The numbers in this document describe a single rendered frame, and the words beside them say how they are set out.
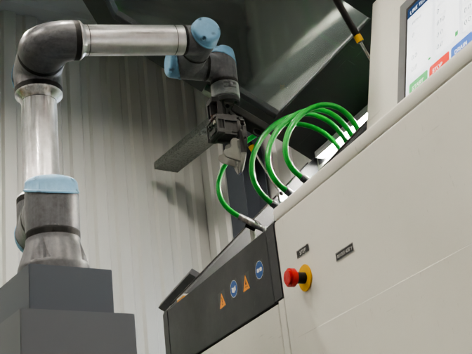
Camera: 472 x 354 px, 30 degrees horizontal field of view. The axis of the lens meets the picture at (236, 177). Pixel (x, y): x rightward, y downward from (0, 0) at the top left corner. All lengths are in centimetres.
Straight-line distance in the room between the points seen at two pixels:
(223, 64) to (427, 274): 114
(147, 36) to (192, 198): 827
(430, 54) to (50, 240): 87
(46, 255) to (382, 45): 91
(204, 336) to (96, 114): 815
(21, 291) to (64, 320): 12
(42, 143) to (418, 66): 88
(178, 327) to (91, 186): 755
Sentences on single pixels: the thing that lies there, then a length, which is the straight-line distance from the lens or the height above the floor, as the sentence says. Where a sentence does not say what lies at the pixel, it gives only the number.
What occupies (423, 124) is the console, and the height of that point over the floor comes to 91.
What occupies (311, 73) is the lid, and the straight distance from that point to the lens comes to 256.
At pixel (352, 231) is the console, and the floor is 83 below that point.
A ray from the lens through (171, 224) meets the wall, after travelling 1012.
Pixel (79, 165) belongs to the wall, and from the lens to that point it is 981.
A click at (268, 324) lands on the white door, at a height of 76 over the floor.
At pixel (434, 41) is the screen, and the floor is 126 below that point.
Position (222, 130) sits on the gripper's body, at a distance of 225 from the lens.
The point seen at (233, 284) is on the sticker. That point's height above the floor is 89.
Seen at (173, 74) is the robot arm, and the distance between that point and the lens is 232.
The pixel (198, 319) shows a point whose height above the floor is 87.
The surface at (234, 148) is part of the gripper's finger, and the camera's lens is 226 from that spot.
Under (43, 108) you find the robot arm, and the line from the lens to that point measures 215.
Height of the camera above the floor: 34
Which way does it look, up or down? 23 degrees up
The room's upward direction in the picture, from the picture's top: 7 degrees counter-clockwise
